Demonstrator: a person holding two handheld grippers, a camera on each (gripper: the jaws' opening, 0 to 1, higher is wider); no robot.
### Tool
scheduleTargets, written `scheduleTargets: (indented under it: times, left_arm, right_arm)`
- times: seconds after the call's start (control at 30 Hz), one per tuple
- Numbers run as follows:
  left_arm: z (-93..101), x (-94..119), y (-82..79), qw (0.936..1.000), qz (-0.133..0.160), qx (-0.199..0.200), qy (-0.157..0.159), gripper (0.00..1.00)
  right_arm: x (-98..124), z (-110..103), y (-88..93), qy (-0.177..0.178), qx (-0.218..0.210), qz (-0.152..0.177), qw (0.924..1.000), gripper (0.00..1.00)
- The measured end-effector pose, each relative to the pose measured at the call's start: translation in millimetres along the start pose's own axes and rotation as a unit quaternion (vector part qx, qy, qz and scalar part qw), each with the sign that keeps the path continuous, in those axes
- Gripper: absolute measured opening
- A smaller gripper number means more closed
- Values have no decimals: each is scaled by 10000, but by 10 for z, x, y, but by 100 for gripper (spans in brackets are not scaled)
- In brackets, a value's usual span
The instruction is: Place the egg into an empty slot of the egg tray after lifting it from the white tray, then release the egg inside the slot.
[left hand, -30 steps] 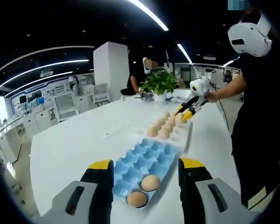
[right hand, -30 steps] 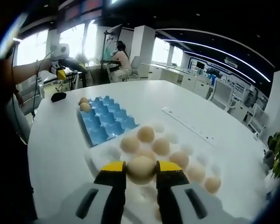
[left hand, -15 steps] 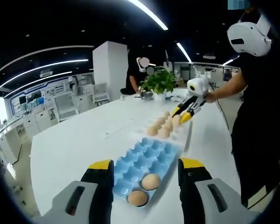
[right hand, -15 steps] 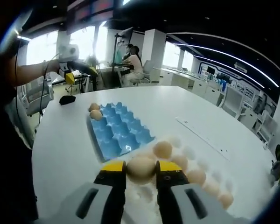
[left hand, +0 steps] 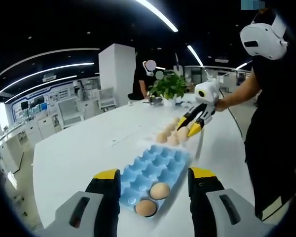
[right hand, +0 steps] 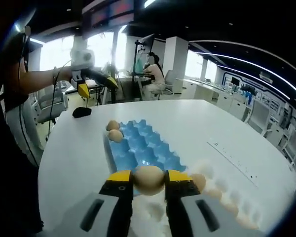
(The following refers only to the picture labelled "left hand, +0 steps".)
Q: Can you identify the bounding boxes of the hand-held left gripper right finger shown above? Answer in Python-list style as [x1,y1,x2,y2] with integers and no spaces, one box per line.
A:
[188,167,264,237]

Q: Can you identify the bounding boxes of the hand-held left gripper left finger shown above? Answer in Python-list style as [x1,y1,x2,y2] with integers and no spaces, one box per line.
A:
[40,169,121,237]

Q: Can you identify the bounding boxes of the single brown egg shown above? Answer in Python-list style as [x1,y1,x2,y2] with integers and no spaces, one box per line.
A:
[177,126,191,144]
[149,182,171,199]
[135,199,157,217]

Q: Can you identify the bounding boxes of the group of brown eggs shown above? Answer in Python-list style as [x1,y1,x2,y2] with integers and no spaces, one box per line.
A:
[155,117,188,146]

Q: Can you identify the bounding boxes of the blue egg tray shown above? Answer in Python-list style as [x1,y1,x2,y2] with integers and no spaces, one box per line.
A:
[118,144,192,219]

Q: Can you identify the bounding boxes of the white dimpled foam tray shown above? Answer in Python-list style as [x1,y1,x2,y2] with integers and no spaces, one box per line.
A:
[140,116,206,161]

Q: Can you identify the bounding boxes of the person's right hand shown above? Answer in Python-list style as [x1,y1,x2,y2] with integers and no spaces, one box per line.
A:
[215,98,229,112]

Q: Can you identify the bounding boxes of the green plant in white pot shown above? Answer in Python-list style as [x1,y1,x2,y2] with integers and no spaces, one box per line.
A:
[148,70,188,107]

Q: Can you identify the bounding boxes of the ceiling light strip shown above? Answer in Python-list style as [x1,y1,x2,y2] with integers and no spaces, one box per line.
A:
[134,0,179,32]
[0,75,74,102]
[0,61,95,81]
[186,45,204,67]

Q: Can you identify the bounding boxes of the white table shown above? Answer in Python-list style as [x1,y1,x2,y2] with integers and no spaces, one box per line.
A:
[32,95,257,237]

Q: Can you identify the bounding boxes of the white chest-worn device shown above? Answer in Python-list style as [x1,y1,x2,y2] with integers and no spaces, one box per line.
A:
[240,12,289,61]

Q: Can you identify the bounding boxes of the person's black clothed torso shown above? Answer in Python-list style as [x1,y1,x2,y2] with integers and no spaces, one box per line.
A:
[244,8,296,220]

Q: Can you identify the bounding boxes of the white square pillar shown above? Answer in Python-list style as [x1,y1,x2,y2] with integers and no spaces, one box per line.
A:
[98,43,136,109]

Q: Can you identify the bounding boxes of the white mesh office chair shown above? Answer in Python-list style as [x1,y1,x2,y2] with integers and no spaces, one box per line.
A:
[57,100,84,129]
[98,86,116,111]

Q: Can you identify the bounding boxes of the white cabinet row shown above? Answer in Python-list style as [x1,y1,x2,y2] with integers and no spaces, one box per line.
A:
[0,116,62,178]

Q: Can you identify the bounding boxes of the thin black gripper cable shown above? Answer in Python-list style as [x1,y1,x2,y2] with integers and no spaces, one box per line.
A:
[219,88,246,144]

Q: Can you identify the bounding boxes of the blue framed wall display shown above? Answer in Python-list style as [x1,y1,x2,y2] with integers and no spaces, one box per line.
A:
[11,80,101,119]

